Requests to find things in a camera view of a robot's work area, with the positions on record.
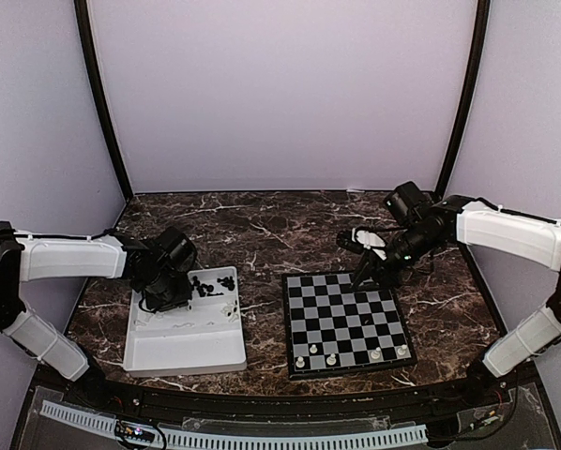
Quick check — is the white slotted cable duct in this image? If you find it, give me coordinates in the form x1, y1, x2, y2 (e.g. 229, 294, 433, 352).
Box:
39, 400, 428, 449

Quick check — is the black frame post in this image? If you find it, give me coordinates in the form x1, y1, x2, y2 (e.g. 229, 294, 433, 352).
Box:
433, 0, 491, 200
73, 0, 134, 203

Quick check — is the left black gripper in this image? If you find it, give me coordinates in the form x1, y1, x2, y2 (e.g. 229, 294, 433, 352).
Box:
137, 268, 191, 311

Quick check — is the black and grey chessboard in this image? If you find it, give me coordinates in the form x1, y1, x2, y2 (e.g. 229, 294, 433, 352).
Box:
281, 271, 417, 381

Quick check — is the white plastic compartment tray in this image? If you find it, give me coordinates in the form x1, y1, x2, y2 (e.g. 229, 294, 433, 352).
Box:
122, 266, 247, 378

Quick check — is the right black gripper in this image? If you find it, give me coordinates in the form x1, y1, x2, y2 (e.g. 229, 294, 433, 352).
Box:
352, 225, 441, 292

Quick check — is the black front rail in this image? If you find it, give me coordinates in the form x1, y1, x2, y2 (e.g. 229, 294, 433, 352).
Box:
67, 380, 476, 422

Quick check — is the right black frame post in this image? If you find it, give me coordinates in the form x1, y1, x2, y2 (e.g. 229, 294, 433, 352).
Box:
433, 0, 491, 200

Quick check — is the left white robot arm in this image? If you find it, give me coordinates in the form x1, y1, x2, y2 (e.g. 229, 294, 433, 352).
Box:
0, 221, 197, 409

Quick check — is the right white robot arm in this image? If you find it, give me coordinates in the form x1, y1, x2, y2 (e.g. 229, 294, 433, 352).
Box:
337, 194, 561, 407

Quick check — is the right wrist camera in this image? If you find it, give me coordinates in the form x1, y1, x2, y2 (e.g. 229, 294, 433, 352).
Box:
384, 181, 432, 227

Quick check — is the left black frame post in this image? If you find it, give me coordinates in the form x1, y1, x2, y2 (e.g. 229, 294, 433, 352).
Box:
73, 0, 134, 203

